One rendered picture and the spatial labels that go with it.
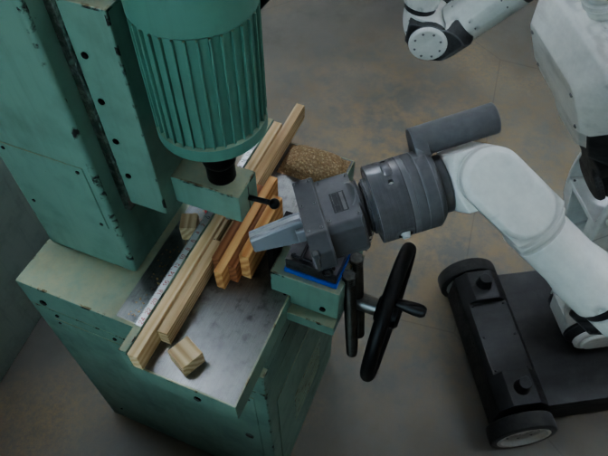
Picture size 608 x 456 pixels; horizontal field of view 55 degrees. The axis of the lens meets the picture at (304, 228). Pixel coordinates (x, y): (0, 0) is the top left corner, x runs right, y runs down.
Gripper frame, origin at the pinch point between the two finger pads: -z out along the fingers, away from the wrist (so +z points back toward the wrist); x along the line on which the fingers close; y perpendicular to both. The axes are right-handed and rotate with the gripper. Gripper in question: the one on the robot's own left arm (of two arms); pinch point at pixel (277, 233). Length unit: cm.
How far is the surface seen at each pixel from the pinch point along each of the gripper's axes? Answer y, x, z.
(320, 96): -104, 194, 21
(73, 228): -26, 47, -43
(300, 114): -29, 67, 7
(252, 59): 7.7, 26.1, 2.6
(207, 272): -31.7, 29.4, -18.1
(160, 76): 9.7, 25.4, -9.6
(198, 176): -16.1, 37.4, -13.6
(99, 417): -109, 59, -81
